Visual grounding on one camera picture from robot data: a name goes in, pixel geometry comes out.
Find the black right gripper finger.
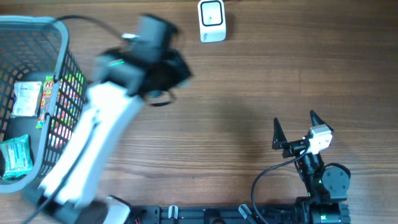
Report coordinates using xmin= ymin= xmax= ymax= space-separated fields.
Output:
xmin=272 ymin=118 xmax=287 ymax=150
xmin=310 ymin=110 xmax=334 ymax=132

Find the Haribo gummy candy bag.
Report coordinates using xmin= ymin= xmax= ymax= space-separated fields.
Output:
xmin=36 ymin=76 xmax=53 ymax=129

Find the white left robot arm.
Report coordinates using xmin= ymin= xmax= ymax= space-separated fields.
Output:
xmin=24 ymin=14 xmax=192 ymax=223

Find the white paper tissue pack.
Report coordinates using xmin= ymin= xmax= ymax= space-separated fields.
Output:
xmin=11 ymin=81 xmax=42 ymax=118

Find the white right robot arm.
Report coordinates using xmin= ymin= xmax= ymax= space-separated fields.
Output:
xmin=272 ymin=110 xmax=351 ymax=223

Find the black right camera cable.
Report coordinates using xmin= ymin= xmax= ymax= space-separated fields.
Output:
xmin=250 ymin=146 xmax=312 ymax=224

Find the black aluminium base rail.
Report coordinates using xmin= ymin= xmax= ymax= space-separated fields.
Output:
xmin=126 ymin=203 xmax=351 ymax=224

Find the white barcode scanner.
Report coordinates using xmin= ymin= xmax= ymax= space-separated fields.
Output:
xmin=197 ymin=0 xmax=226 ymax=43

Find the grey plastic mesh basket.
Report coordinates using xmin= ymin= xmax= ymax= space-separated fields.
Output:
xmin=1 ymin=16 xmax=88 ymax=194

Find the teal wet wipes pack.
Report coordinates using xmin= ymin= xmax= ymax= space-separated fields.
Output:
xmin=1 ymin=134 xmax=34 ymax=180

